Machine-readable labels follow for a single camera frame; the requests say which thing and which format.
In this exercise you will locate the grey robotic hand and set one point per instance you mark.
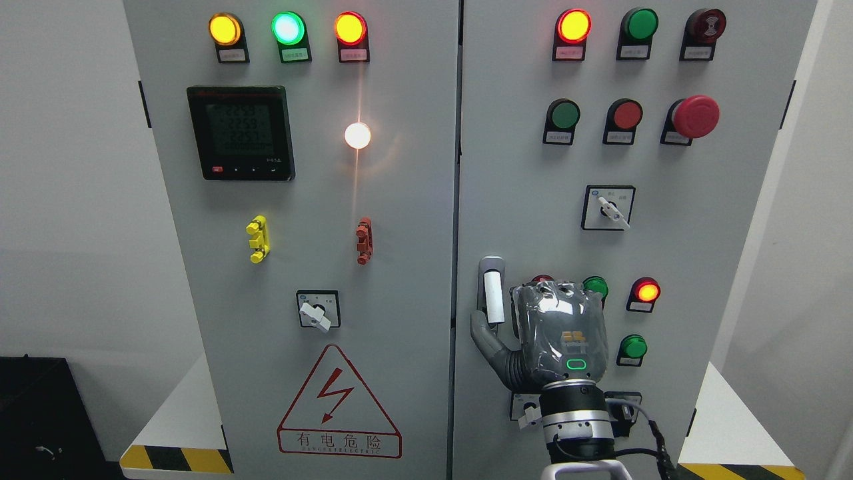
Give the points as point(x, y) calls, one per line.
point(562, 333)

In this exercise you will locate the silver door handle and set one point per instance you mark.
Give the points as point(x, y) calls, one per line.
point(490, 298)

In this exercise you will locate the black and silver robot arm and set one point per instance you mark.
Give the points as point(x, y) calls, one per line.
point(577, 430)

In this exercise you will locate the grey right cabinet door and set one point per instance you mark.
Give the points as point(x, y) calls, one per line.
point(523, 201)

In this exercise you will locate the grey cabinet door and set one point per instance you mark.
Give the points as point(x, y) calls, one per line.
point(396, 309)
point(523, 201)

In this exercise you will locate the grey left cabinet door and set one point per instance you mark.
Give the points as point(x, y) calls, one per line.
point(396, 309)

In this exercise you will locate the red-orange indicator light left door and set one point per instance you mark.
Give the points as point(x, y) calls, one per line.
point(351, 32)

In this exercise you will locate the green indicator lower middle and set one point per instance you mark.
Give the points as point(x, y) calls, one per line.
point(596, 285)

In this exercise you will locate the green push button lower right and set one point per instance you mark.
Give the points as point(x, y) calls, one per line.
point(631, 351)

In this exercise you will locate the green push button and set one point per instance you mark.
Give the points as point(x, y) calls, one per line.
point(561, 119)
point(631, 351)

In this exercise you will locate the red lit indicator lower right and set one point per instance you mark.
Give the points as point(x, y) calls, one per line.
point(643, 295)

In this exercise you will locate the green push button upper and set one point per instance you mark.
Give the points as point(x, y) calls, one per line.
point(561, 119)

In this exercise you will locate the red push button upper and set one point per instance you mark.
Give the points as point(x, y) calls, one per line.
point(622, 119)

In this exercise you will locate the red plastic clip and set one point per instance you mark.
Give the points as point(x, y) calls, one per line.
point(365, 242)

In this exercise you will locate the red electric warning sticker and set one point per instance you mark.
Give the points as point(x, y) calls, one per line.
point(335, 413)

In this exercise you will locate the red emergency stop button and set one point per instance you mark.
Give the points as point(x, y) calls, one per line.
point(688, 119)

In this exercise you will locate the white glowing indicator light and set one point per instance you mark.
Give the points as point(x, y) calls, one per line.
point(357, 135)

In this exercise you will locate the red lit indicator top right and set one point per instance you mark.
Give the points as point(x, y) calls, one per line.
point(571, 32)

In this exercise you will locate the green indicator top right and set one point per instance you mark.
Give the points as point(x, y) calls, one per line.
point(636, 34)

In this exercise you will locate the yellow plastic clip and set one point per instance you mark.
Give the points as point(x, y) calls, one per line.
point(258, 238)

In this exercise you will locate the dark red buzzer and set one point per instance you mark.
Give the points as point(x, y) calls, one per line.
point(701, 32)

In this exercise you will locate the black digital power meter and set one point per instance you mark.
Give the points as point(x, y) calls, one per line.
point(242, 132)

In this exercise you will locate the white platform with hazard stripes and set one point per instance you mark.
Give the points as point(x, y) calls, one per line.
point(184, 439)

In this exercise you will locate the green lit indicator light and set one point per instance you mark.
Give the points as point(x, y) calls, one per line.
point(290, 32)

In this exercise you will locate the yellow indicator light top left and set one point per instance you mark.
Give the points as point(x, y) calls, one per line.
point(226, 31)

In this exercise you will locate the black box lower left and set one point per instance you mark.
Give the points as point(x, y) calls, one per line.
point(45, 429)

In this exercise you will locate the white rotary switch right lower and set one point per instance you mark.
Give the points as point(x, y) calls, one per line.
point(525, 410)

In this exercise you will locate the white rotary switch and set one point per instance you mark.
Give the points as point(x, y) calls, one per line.
point(608, 207)
point(525, 410)

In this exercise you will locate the black rotary switch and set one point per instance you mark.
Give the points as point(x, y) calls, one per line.
point(623, 418)

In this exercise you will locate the white rotary switch right upper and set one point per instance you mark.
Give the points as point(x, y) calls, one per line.
point(608, 207)

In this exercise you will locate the white rotary switch left door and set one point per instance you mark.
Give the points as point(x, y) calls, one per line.
point(318, 309)

